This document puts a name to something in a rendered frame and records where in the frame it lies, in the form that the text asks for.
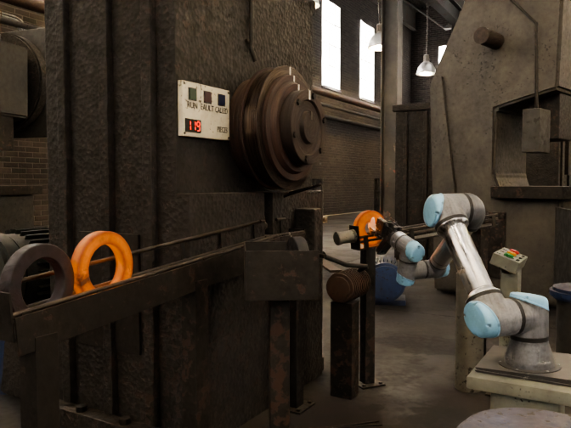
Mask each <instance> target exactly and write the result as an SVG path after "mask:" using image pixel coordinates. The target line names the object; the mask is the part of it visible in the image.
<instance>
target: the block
mask: <svg viewBox="0 0 571 428"><path fill-rule="evenodd" d="M295 228H300V229H305V240H306V241H307V242H308V249H309V250H310V251H319V253H320V254H322V252H323V211H322V209H320V208H297V209H296V210H295Z"/></svg>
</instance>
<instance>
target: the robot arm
mask: <svg viewBox="0 0 571 428"><path fill-rule="evenodd" d="M423 218H424V222H425V224H426V225H427V226H428V227H430V228H433V227H435V230H436V232H437V234H438V235H439V236H441V237H444V238H443V240H442V241H441V243H440V244H439V246H438V247H437V249H436V250H435V251H434V252H433V254H432V256H431V257H430V259H429V260H425V261H421V259H422V258H423V257H424V256H425V249H424V247H423V246H422V245H421V244H420V243H419V242H417V241H415V240H413V239H412V238H411V237H409V236H408V235H407V234H405V233H403V232H401V231H402V227H400V226H399V225H398V224H397V223H398V222H396V221H395V220H394V222H392V220H393V219H392V218H391V217H390V220H384V219H383V218H381V217H379V218H377V220H376V223H375V218H374V217H372V218H371V221H370V222H369V224H368V228H369V231H370V233H371V234H372V235H374V236H375V237H377V238H378V239H382V242H381V243H380V244H379V245H378V247H377V248H376V253H377V255H384V254H386V253H387V252H388V250H389V249H390V248H391V247H393V248H394V249H395V250H397V251H398V252H400V254H399V264H398V270H397V277H396V280H397V282H398V283H399V284H401V285H403V286H412V285H413V284H414V282H415V279H430V278H441V277H446V276H447V275H448V274H449V271H450V267H449V264H450V262H451V261H452V260H453V261H454V264H455V266H456V269H457V271H458V274H459V275H460V277H461V281H462V283H463V285H464V287H465V290H466V293H467V295H468V297H467V299H466V305H465V308H464V314H465V316H464V319H465V322H466V326H467V328H468V329H469V330H470V331H471V332H472V333H473V334H474V335H475V336H478V337H480V338H495V337H500V336H507V335H509V336H510V340H509V343H508V346H507V349H506V353H505V356H504V362H505V364H507V365H509V366H511V367H513V368H517V369H526V370H548V369H553V368H554V367H555V359H554V357H553V354H552V351H551V347H550V344H549V311H550V310H549V305H548V300H547V299H546V298H545V297H544V296H539V295H535V294H529V293H523V292H511V293H510V295H509V297H510V298H504V296H503V295H502V293H501V291H500V289H498V288H495V287H494V286H493V284H492V282H491V280H490V278H489V275H488V273H487V271H486V269H485V266H484V264H483V262H482V260H481V257H480V255H479V254H478V251H477V248H476V246H475V245H474V243H473V241H472V237H471V234H472V232H476V231H478V229H479V228H480V227H481V225H482V224H483V221H484V218H485V207H484V204H483V202H482V201H481V200H480V199H479V198H478V197H477V196H476V195H474V194H469V193H462V194H432V195H430V196H429V197H428V198H427V200H426V202H425V205H424V209H423Z"/></svg>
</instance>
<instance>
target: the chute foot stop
mask: <svg viewBox="0 0 571 428"><path fill-rule="evenodd" d="M0 340H1V341H8V342H12V343H15V333H14V317H13V308H12V300H11V293H8V292H2V291H0Z"/></svg>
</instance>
